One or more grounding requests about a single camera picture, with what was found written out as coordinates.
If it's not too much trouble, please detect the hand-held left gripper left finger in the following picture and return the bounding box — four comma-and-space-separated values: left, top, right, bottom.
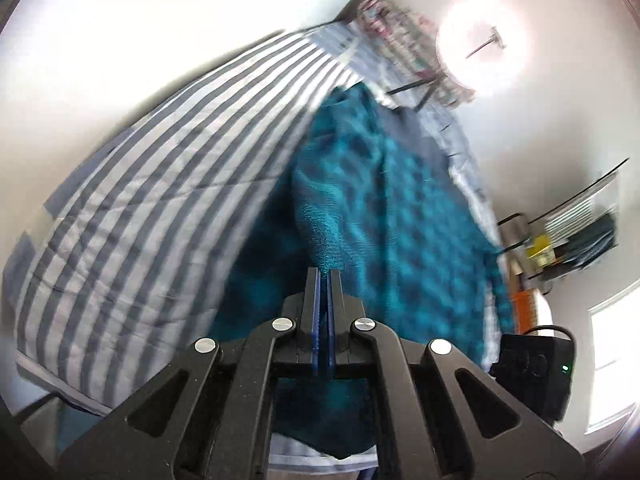
57, 267, 328, 480

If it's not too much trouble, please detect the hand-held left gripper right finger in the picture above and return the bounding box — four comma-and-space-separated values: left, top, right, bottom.
327, 269, 586, 480

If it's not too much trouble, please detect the teal fleece jacket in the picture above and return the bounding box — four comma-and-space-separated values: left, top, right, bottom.
207, 82, 516, 461

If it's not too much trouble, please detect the window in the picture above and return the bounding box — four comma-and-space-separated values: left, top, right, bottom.
586, 300, 637, 435

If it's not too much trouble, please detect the dark hanging garment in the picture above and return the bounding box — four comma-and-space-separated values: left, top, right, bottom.
565, 215, 617, 252

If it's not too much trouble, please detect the striped hanging towel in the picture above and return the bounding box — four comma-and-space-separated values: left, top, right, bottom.
544, 194, 619, 233

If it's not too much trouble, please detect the grey white striped blanket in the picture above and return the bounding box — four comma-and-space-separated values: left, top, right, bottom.
2, 30, 363, 416

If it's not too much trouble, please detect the black tripod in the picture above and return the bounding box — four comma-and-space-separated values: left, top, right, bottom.
387, 26, 507, 111

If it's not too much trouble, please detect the wall shelf with items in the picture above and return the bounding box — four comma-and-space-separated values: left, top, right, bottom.
497, 157, 631, 296

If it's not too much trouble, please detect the ring light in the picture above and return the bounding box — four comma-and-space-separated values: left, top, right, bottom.
435, 0, 528, 96

